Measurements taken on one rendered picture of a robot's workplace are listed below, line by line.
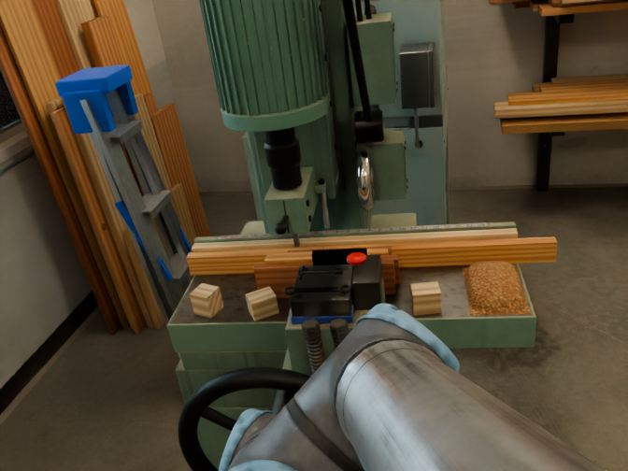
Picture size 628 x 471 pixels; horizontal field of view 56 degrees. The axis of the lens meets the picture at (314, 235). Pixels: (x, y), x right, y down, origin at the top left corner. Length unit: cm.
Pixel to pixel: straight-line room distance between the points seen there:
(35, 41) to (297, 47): 167
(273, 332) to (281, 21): 49
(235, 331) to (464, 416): 76
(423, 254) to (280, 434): 64
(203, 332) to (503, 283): 50
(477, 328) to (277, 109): 46
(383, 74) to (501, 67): 220
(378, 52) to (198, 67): 253
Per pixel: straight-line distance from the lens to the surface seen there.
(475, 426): 27
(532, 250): 109
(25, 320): 258
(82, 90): 181
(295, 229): 101
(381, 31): 112
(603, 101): 295
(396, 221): 146
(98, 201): 245
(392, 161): 116
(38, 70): 244
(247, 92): 91
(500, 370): 223
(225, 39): 90
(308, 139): 109
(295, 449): 48
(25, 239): 256
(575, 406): 215
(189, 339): 105
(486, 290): 97
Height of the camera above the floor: 148
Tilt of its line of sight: 28 degrees down
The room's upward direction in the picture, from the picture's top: 8 degrees counter-clockwise
